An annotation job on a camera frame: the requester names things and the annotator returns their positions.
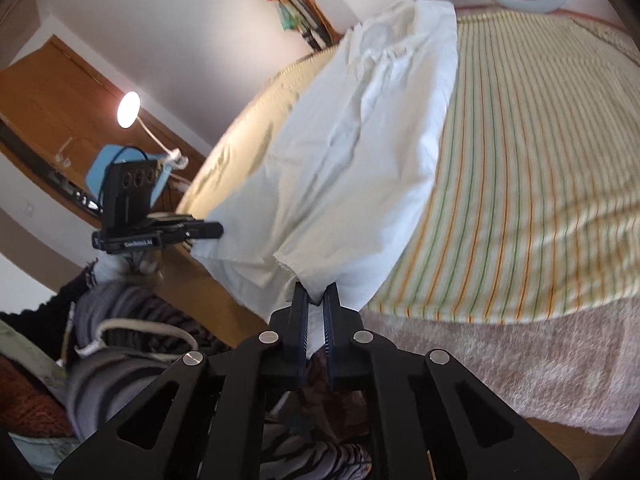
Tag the person's left hand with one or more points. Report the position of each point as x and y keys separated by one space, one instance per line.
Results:
x=145 y=265

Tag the olive cloth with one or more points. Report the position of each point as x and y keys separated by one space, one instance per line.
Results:
x=25 y=345

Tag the wooden bed frame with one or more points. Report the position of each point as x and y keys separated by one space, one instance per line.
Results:
x=210 y=300

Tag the white gooseneck lamp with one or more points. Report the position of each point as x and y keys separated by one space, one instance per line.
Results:
x=127 y=110

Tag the rust knitted cloth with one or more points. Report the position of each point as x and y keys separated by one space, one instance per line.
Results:
x=30 y=395

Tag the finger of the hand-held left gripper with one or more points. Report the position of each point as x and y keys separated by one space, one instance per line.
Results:
x=205 y=230

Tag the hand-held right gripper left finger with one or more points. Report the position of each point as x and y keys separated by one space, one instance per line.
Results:
x=303 y=322

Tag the person's striped pants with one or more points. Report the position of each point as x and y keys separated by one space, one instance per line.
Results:
x=125 y=360

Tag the dark wall shelf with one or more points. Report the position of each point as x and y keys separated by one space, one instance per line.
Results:
x=30 y=157

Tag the wooden door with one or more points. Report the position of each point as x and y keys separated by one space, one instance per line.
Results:
x=50 y=100

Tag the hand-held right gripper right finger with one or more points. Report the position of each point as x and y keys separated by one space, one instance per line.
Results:
x=327 y=327

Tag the blue plastic panel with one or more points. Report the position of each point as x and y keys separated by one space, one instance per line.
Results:
x=100 y=170

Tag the striped bed sheet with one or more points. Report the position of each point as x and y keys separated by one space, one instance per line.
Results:
x=525 y=185

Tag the white shirt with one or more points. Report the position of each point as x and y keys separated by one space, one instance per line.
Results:
x=360 y=150

